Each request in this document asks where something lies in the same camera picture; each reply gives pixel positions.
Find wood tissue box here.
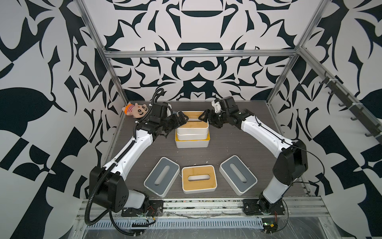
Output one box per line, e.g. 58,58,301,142
176,111,209,134
182,165,217,194
175,132,210,141

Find yellow top tissue box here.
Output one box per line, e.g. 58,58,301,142
175,139,210,149

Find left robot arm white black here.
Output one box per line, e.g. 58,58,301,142
84,103,189,226

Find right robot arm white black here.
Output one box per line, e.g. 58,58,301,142
199,97,314,206

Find grey top tissue box left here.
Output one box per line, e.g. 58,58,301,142
144,157,180,198

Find grey tissue box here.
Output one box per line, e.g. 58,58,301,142
144,157,180,198
219,155,258,196

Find grey top tissue box right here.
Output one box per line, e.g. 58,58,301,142
219,155,258,196

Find wood top tissue box front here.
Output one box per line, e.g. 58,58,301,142
182,165,217,194

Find cartoon boy plush toy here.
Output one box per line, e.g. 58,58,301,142
122,102,148,119

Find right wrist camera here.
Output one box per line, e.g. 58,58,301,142
211,99,221,114

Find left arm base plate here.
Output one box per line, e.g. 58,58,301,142
121,200,164,217

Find aluminium frame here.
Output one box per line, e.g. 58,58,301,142
74,0,382,198

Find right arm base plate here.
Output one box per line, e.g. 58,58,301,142
242,199,286,216

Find white slotted cable duct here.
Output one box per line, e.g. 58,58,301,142
84,217,265,231

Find black wall hook rack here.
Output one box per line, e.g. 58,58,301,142
319,71,382,144

